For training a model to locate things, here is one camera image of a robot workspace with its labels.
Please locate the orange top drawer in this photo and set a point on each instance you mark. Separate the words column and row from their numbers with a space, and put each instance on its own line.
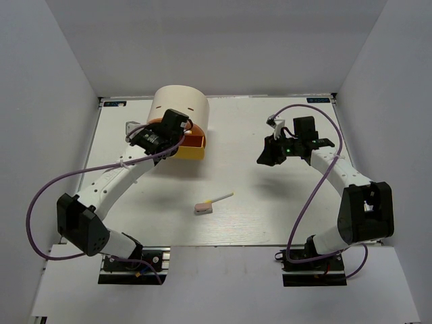
column 190, row 129

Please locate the cream cylindrical drawer organizer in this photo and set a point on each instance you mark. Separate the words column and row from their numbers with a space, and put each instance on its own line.
column 184, row 99

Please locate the pink correction tape dispenser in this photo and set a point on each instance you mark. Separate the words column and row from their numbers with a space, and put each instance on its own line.
column 203, row 208

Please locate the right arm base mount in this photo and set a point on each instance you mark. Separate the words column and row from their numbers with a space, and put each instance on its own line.
column 325, row 272

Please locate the yellow drawer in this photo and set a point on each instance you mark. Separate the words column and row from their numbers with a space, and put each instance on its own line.
column 192, row 148

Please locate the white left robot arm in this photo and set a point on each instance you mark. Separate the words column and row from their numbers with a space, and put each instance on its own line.
column 80, row 217

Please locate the white marker yellow cap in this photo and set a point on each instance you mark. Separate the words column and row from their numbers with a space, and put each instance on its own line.
column 225, row 196

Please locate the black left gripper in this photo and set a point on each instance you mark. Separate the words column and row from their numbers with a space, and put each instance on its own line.
column 152, row 127

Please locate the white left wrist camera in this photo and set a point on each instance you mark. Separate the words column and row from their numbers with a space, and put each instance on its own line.
column 130, row 129

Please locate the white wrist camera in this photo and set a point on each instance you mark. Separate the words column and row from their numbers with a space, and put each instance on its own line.
column 277, row 125
column 130, row 129

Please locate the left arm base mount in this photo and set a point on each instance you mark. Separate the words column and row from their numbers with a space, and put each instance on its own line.
column 114, row 272

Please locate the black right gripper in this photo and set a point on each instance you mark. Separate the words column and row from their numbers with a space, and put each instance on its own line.
column 271, row 155

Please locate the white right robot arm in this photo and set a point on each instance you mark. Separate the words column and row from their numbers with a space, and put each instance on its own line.
column 366, row 211

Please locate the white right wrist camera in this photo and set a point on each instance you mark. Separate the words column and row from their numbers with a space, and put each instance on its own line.
column 277, row 125

